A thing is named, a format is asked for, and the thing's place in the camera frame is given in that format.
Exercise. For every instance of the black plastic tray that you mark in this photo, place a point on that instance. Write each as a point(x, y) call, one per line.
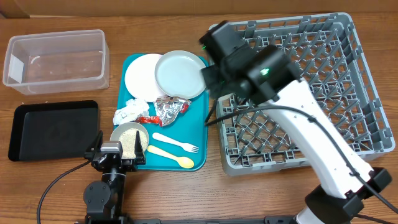
point(53, 130)

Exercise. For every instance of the grey bowl of rice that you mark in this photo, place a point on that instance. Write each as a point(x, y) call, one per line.
point(126, 134)

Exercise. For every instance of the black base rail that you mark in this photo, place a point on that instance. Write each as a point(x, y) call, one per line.
point(265, 220)

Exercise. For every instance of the pink round plate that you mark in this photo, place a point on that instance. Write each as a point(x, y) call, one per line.
point(140, 78)

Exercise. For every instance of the white plastic fork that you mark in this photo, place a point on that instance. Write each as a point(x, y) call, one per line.
point(185, 146)

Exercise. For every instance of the yellow plastic spoon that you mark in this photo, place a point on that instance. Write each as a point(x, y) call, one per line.
point(183, 162)

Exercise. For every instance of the silver foil wrapper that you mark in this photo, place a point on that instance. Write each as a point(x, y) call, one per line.
point(169, 107)

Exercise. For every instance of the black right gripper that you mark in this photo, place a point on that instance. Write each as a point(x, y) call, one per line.
point(211, 88)

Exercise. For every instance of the crumpled white napkin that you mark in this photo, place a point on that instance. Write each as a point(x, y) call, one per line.
point(133, 109)

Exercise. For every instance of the grey dishwasher rack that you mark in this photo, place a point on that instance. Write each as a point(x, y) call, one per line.
point(328, 53)

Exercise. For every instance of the teal serving tray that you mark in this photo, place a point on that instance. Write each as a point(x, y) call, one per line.
point(188, 127)

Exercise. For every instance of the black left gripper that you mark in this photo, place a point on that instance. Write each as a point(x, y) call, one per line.
point(132, 165)

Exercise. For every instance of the red ketchup packet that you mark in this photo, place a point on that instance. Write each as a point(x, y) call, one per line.
point(149, 120)

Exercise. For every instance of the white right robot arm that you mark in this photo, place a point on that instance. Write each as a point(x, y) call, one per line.
point(272, 82)

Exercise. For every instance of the grey round plate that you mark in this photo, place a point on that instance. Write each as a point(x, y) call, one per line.
point(178, 73)

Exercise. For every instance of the clear plastic bin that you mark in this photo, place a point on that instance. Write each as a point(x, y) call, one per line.
point(57, 62)

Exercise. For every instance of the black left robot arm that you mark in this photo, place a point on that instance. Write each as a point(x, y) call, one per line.
point(104, 198)

